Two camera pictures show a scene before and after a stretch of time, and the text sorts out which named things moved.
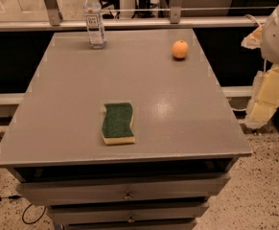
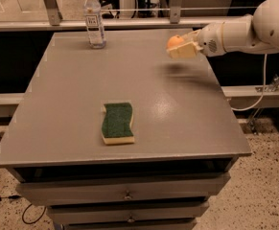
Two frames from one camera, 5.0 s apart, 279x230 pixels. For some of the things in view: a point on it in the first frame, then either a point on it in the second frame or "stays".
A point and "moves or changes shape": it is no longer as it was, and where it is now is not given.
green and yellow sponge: [116, 126] stays
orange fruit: [179, 49] moves or changes shape
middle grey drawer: [127, 213] stays
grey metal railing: [81, 25] stays
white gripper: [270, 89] → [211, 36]
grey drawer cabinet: [186, 134] stays
